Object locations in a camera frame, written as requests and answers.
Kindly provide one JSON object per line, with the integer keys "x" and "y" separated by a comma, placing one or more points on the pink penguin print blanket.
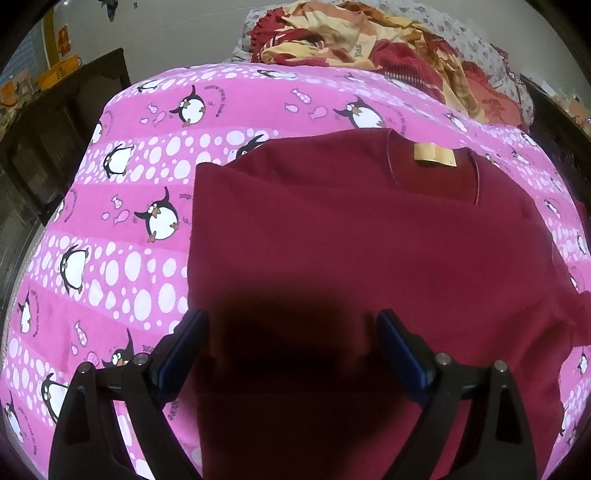
{"x": 138, "y": 194}

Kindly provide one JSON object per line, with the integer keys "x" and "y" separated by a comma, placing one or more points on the orange printed box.
{"x": 14, "y": 92}

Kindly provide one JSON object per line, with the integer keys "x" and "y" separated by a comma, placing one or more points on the dark wooden desk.
{"x": 64, "y": 120}

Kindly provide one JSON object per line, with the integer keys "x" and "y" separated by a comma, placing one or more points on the red and yellow quilt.
{"x": 369, "y": 41}

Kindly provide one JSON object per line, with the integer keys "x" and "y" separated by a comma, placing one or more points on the maroon shirt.
{"x": 346, "y": 230}

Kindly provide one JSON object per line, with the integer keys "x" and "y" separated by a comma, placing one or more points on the dark wooden bedside cabinet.
{"x": 561, "y": 120}

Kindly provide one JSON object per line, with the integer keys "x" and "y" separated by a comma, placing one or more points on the dark hanging cloth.
{"x": 109, "y": 7}

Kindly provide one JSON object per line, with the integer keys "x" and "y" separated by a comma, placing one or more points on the grey floral pillow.
{"x": 466, "y": 30}

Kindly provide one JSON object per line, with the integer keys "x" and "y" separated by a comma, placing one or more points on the yellow plastic basket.
{"x": 57, "y": 73}

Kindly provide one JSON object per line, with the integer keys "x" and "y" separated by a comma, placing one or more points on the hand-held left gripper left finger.
{"x": 183, "y": 344}

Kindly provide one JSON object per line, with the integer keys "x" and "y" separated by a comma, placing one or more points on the red paper wall sticker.
{"x": 64, "y": 41}

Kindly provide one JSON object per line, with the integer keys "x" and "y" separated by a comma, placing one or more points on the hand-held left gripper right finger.
{"x": 402, "y": 347}

